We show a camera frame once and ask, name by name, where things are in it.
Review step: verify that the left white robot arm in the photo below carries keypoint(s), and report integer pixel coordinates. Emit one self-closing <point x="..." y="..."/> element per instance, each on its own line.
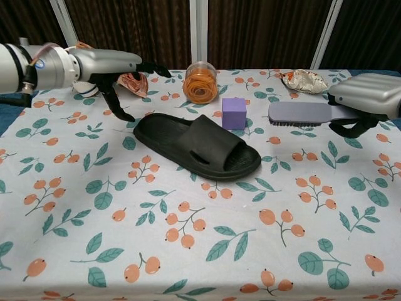
<point x="18" y="69"/>

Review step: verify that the white metal partition post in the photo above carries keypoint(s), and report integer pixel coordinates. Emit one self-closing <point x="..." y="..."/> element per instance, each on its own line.
<point x="64" y="22"/>
<point x="327" y="31"/>
<point x="199" y="31"/>

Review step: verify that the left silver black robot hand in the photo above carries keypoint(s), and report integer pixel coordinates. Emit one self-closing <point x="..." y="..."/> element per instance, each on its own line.
<point x="106" y="62"/>

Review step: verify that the dark brown ribbed partition panel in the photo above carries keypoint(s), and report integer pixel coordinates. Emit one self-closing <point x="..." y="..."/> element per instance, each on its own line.
<point x="28" y="19"/>
<point x="369" y="31"/>
<point x="266" y="31"/>
<point x="131" y="28"/>

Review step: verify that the orange brown snack pouch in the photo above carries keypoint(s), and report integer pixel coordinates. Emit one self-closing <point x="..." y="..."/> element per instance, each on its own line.
<point x="136" y="86"/>

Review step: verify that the clear jar of orange bands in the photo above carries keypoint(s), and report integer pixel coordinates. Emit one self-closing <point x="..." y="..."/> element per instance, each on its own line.
<point x="200" y="84"/>

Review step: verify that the white paper cup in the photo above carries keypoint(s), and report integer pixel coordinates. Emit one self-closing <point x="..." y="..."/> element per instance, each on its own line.
<point x="84" y="89"/>

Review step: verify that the floral printed tablecloth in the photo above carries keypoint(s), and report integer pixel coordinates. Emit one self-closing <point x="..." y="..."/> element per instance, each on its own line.
<point x="188" y="244"/>

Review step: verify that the black rubber slipper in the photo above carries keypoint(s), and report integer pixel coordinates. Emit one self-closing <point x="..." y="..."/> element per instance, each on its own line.
<point x="194" y="141"/>

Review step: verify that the crumpled orange white snack packet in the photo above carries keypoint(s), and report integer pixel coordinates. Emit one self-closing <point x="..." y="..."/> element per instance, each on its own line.
<point x="304" y="81"/>

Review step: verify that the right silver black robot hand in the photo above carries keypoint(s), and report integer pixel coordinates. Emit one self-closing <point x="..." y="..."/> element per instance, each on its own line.
<point x="369" y="94"/>

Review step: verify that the purple foam cube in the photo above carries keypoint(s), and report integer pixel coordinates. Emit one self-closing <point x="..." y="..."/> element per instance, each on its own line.
<point x="233" y="114"/>

